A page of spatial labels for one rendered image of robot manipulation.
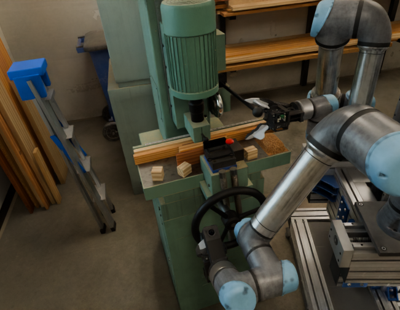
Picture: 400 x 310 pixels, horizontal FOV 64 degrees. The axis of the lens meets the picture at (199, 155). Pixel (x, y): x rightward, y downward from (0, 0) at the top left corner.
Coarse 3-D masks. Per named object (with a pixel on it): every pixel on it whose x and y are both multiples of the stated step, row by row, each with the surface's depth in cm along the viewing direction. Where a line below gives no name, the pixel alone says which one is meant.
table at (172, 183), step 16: (240, 144) 135; (256, 144) 134; (160, 160) 130; (256, 160) 125; (272, 160) 127; (288, 160) 130; (144, 176) 122; (176, 176) 120; (192, 176) 120; (144, 192) 117; (160, 192) 119; (176, 192) 121; (208, 192) 116
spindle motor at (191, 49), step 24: (168, 0) 104; (192, 0) 101; (168, 24) 100; (192, 24) 97; (168, 48) 106; (192, 48) 102; (216, 48) 109; (192, 72) 106; (216, 72) 113; (192, 96) 111
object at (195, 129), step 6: (186, 114) 131; (186, 120) 130; (204, 120) 126; (186, 126) 133; (192, 126) 123; (198, 126) 123; (204, 126) 123; (192, 132) 124; (198, 132) 124; (204, 132) 124; (192, 138) 127; (198, 138) 125; (210, 138) 127
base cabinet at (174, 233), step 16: (160, 224) 153; (176, 224) 131; (208, 224) 136; (176, 240) 136; (192, 240) 139; (224, 240) 145; (176, 256) 142; (192, 256) 145; (240, 256) 156; (176, 272) 148; (192, 272) 151; (176, 288) 155; (192, 288) 158; (208, 288) 162; (192, 304) 166; (208, 304) 171
